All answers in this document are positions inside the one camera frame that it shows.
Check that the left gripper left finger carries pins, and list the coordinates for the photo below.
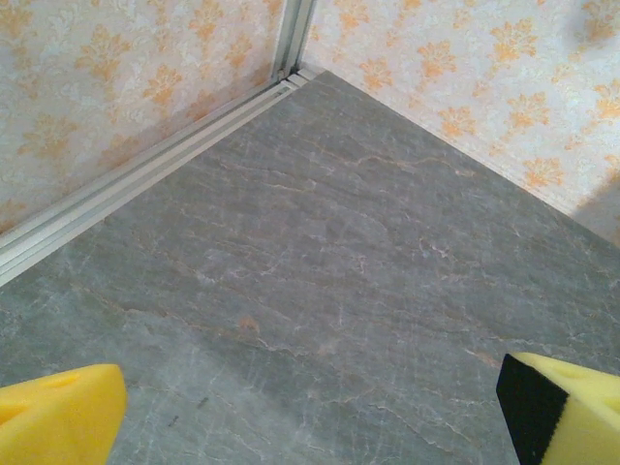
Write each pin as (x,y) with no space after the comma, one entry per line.
(53,421)

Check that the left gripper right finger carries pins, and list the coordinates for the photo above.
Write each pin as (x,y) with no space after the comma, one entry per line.
(567,416)

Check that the aluminium frame post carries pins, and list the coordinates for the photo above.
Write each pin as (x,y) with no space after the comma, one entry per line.
(293,34)

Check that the aluminium table side rail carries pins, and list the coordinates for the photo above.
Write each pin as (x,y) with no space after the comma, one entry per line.
(145,174)

